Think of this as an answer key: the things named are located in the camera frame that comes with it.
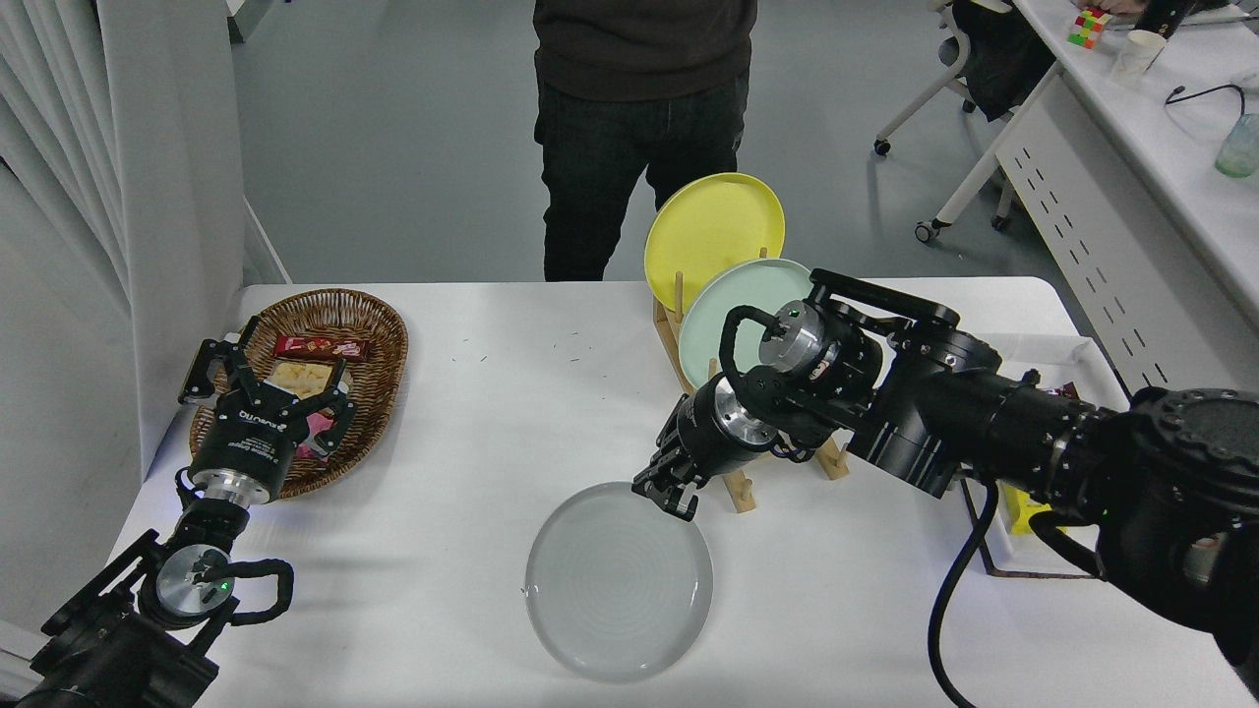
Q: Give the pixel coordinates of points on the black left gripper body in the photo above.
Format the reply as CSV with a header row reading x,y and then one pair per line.
x,y
251,438

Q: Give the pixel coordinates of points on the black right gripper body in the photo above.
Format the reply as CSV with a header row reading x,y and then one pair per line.
x,y
700,442

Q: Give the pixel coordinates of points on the grey plate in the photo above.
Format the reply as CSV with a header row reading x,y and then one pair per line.
x,y
615,590

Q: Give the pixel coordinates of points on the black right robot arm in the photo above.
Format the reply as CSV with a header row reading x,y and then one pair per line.
x,y
984,413

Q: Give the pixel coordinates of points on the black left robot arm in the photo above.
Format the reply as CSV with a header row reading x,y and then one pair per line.
x,y
108,649

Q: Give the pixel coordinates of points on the wooden plate rack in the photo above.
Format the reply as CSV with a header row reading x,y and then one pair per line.
x,y
745,499

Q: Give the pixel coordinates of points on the pale green plate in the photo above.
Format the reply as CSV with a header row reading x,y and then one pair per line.
x,y
703,329

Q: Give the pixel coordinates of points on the yellow plate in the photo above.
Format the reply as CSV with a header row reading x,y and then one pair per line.
x,y
708,221

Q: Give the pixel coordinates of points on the pink snack packet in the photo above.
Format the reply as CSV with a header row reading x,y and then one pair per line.
x,y
317,428

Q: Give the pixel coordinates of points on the beige cracker pack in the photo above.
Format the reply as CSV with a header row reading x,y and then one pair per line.
x,y
300,379

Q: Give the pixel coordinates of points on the red snack bar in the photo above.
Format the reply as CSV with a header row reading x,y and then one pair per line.
x,y
320,347

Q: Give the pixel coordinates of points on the brown wicker basket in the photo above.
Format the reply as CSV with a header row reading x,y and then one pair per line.
x,y
379,324

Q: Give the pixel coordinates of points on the white curtain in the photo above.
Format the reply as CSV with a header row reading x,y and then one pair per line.
x,y
59,118

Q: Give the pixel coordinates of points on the yellow snack pack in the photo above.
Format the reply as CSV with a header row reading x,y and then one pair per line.
x,y
1023,516

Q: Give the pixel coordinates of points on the person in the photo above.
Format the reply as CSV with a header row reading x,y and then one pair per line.
x,y
639,98

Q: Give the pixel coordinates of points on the white tray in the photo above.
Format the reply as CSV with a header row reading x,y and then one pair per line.
x,y
1043,349

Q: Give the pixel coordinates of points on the Snickers bar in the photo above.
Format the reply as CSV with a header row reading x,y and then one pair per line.
x,y
1068,391

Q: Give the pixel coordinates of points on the office chair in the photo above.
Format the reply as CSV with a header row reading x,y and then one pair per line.
x,y
1003,59

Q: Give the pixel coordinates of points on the white desk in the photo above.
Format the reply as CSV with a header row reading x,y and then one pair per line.
x,y
1170,147

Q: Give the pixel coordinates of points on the Rubik's cube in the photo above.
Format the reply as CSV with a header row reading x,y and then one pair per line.
x,y
1088,28

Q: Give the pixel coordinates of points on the white paper cup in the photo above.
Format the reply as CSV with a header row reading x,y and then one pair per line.
x,y
1136,54

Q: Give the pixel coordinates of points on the green glass cup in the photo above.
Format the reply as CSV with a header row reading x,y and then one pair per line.
x,y
1237,147

